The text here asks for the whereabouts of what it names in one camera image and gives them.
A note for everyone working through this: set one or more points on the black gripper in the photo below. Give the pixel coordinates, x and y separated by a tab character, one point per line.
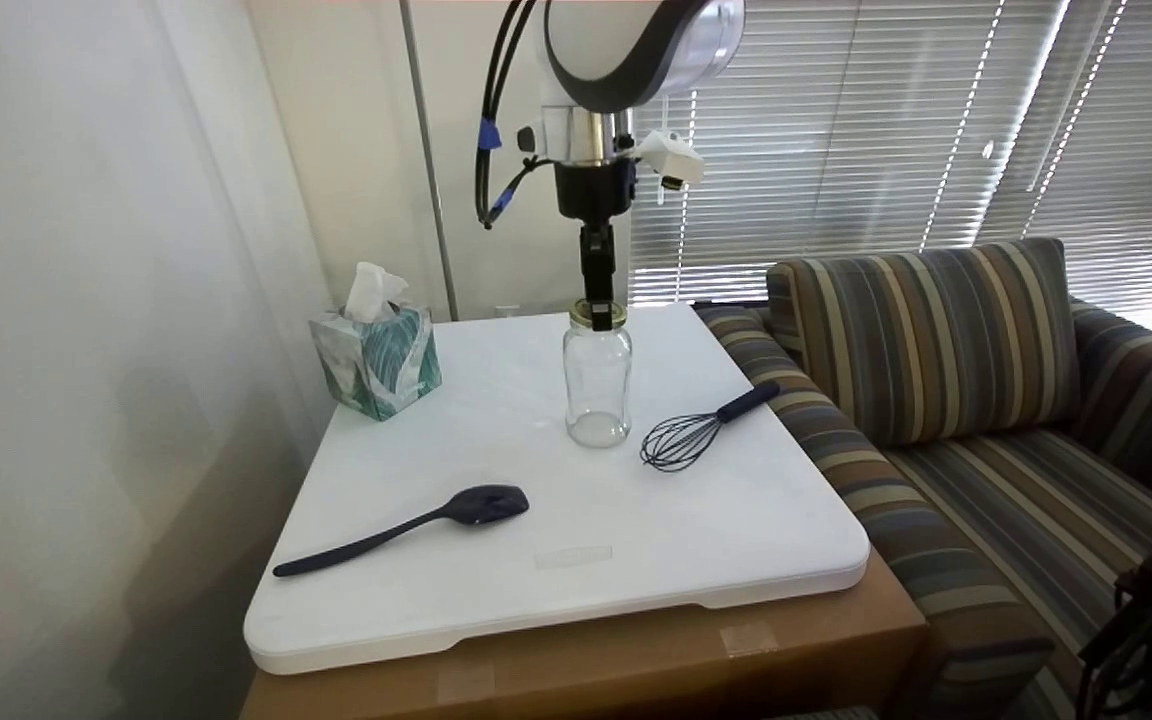
595	188

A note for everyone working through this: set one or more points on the yellow metal jar lid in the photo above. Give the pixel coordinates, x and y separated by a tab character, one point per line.
599	319

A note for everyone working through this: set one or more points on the white foam board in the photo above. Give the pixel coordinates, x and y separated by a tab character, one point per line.
538	535

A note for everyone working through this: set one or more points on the brown cardboard box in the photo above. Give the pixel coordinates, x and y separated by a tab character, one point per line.
683	660

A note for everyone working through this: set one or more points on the clear glass jar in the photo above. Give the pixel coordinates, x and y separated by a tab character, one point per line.
599	386

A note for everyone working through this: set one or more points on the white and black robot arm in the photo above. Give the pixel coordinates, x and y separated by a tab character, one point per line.
616	62

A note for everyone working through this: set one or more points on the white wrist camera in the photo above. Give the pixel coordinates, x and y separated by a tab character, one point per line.
668	159

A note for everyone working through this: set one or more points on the teal patterned tissue box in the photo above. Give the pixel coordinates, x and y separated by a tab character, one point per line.
383	359

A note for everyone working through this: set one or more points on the white window blinds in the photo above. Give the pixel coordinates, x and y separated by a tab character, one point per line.
899	121

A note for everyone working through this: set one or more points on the thin metal wall conduit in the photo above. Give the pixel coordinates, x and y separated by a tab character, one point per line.
425	161

